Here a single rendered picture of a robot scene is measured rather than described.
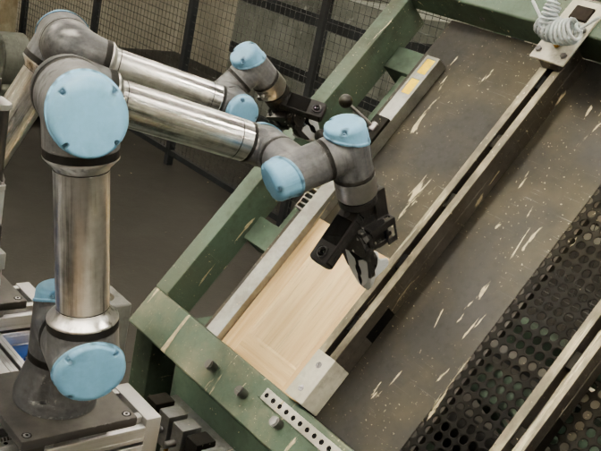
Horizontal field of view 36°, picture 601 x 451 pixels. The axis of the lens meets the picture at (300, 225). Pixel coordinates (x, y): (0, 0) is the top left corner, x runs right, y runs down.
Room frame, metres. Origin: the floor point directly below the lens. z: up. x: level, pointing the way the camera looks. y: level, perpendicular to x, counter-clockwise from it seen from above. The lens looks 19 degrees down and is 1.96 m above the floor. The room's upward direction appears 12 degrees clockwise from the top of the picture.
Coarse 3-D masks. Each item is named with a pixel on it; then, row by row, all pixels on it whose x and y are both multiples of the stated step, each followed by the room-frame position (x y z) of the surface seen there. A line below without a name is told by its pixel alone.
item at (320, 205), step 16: (432, 80) 2.49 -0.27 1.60; (400, 96) 2.46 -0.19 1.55; (416, 96) 2.46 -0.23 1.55; (384, 112) 2.44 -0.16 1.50; (400, 112) 2.42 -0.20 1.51; (384, 144) 2.40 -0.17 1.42; (320, 192) 2.32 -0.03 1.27; (304, 208) 2.30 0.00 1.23; (320, 208) 2.28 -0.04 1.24; (304, 224) 2.26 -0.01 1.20; (288, 240) 2.24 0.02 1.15; (272, 256) 2.23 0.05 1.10; (288, 256) 2.23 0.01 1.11; (256, 272) 2.21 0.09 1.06; (272, 272) 2.20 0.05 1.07; (240, 288) 2.19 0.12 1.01; (256, 288) 2.17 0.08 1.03; (240, 304) 2.15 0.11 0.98; (224, 320) 2.13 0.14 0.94
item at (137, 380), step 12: (204, 324) 2.39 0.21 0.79; (144, 336) 2.26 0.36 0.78; (144, 348) 2.25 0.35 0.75; (156, 348) 2.23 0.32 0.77; (132, 360) 2.28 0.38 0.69; (144, 360) 2.24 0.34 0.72; (156, 360) 2.24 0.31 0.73; (168, 360) 2.27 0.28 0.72; (132, 372) 2.28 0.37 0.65; (144, 372) 2.23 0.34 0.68; (156, 372) 2.24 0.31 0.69; (168, 372) 2.27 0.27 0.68; (132, 384) 2.27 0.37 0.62; (144, 384) 2.23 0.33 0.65; (156, 384) 2.25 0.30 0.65; (168, 384) 2.28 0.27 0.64; (144, 396) 2.23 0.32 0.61
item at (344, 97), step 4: (344, 96) 2.38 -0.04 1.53; (348, 96) 2.38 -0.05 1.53; (340, 100) 2.38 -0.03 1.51; (344, 100) 2.37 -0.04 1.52; (348, 100) 2.37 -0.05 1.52; (352, 100) 2.39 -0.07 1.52; (340, 104) 2.38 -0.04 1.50; (344, 104) 2.37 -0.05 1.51; (348, 104) 2.37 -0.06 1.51; (352, 108) 2.39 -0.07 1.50; (356, 108) 2.39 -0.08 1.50; (356, 112) 2.39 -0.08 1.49; (360, 116) 2.39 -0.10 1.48; (364, 116) 2.39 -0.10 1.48; (368, 120) 2.40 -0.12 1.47; (368, 124) 2.40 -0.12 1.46; (372, 124) 2.39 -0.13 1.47; (376, 124) 2.39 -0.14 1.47; (368, 128) 2.39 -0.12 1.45; (372, 128) 2.39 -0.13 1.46; (376, 128) 2.39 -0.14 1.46
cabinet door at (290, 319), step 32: (320, 224) 2.27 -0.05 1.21; (384, 256) 2.10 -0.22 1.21; (288, 288) 2.15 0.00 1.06; (320, 288) 2.11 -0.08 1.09; (352, 288) 2.07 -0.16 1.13; (256, 320) 2.11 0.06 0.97; (288, 320) 2.08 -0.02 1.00; (320, 320) 2.03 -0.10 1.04; (256, 352) 2.04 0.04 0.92; (288, 352) 2.00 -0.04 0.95; (288, 384) 1.93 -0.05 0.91
